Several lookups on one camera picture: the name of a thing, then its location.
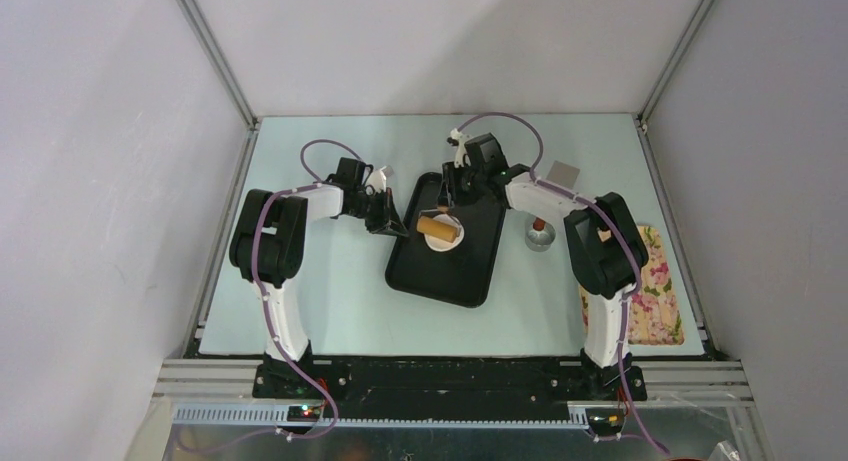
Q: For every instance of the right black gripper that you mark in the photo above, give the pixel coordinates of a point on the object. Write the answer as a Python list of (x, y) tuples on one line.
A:
[(453, 193)]

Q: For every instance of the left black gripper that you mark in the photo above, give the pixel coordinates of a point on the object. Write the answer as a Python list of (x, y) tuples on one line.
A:
[(387, 219)]

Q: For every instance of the white dough ball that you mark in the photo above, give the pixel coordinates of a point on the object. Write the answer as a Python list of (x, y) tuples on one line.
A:
[(442, 232)]

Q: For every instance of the wooden dough roller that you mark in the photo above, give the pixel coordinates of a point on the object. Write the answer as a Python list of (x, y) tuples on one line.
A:
[(430, 204)]

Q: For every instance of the black baking tray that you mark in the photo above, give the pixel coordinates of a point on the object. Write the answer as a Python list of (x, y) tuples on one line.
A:
[(460, 276)]

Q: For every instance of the small round metal cup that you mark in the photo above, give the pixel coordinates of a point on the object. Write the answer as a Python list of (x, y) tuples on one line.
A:
[(540, 235)]

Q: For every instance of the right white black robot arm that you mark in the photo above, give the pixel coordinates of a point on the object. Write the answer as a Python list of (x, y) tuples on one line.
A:
[(605, 247)]

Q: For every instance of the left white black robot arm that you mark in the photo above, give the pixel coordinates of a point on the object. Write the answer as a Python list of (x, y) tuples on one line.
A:
[(268, 246)]

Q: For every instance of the floral cloth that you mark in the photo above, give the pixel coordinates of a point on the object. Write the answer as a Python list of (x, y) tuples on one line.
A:
[(655, 318)]

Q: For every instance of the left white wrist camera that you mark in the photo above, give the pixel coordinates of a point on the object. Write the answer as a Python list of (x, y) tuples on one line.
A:
[(377, 180)]

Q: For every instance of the metal spatula with red handle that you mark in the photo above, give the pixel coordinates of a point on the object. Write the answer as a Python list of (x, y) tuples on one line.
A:
[(560, 180)]

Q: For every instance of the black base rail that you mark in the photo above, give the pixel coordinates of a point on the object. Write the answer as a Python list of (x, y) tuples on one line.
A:
[(453, 389)]

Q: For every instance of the aluminium frame with cable duct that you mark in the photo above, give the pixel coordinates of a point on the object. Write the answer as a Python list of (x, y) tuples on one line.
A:
[(221, 390)]

